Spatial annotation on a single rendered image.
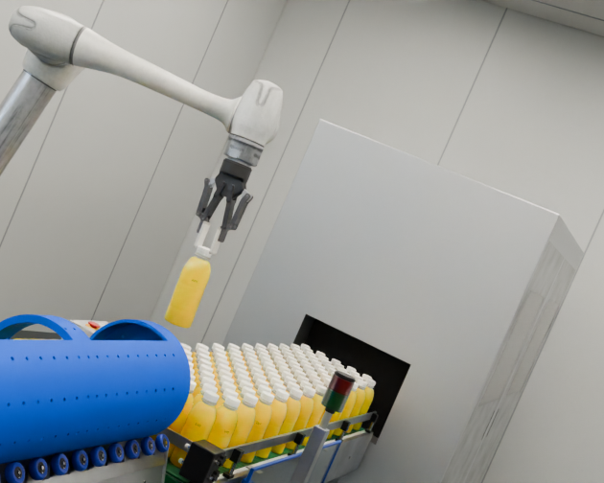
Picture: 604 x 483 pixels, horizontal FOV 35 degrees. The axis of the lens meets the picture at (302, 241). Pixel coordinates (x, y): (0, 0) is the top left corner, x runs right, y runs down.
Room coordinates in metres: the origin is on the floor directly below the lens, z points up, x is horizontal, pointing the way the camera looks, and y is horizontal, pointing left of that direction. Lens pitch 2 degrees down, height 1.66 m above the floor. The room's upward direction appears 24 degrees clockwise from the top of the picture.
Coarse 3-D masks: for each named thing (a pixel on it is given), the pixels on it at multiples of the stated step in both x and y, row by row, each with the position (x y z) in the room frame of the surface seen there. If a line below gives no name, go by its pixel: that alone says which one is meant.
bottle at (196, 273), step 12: (192, 264) 2.37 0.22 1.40; (204, 264) 2.37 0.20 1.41; (180, 276) 2.38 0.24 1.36; (192, 276) 2.36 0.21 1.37; (204, 276) 2.37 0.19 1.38; (180, 288) 2.37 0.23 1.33; (192, 288) 2.36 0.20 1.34; (204, 288) 2.39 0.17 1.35; (180, 300) 2.37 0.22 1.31; (192, 300) 2.37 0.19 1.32; (168, 312) 2.38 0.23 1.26; (180, 312) 2.37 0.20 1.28; (192, 312) 2.38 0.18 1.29; (180, 324) 2.37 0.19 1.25
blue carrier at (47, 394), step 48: (0, 336) 1.97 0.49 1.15; (96, 336) 2.34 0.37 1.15; (144, 336) 2.35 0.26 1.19; (0, 384) 1.61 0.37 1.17; (48, 384) 1.74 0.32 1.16; (96, 384) 1.90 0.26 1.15; (144, 384) 2.08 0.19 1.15; (0, 432) 1.63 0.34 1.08; (48, 432) 1.78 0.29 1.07; (96, 432) 1.96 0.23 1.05; (144, 432) 2.20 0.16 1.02
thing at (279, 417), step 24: (192, 360) 2.95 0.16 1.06; (216, 360) 3.00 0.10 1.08; (216, 384) 2.77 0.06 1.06; (264, 408) 2.72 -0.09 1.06; (288, 408) 2.95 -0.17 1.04; (312, 408) 3.09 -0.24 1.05; (360, 408) 3.77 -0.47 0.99; (264, 432) 2.74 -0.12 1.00; (288, 432) 2.96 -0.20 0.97; (336, 432) 3.54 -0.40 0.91; (264, 456) 2.84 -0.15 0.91
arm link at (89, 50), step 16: (80, 32) 2.36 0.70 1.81; (80, 48) 2.36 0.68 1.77; (96, 48) 2.37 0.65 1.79; (112, 48) 2.38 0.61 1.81; (80, 64) 2.39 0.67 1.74; (96, 64) 2.38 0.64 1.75; (112, 64) 2.37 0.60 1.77; (128, 64) 2.38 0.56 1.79; (144, 64) 2.40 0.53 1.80; (144, 80) 2.41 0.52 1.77; (160, 80) 2.43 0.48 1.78; (176, 80) 2.46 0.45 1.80; (176, 96) 2.47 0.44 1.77; (192, 96) 2.49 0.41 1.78; (208, 96) 2.52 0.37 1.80; (208, 112) 2.53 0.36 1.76; (224, 112) 2.52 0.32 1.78
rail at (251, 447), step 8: (360, 416) 3.68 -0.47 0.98; (368, 416) 3.80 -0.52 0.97; (336, 424) 3.39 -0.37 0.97; (352, 424) 3.60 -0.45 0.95; (296, 432) 2.99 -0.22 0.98; (304, 432) 3.07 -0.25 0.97; (264, 440) 2.73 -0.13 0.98; (272, 440) 2.80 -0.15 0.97; (280, 440) 2.87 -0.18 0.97; (288, 440) 2.94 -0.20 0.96; (224, 448) 2.48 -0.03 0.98; (232, 448) 2.51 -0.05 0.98; (248, 448) 2.63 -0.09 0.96; (256, 448) 2.69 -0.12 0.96
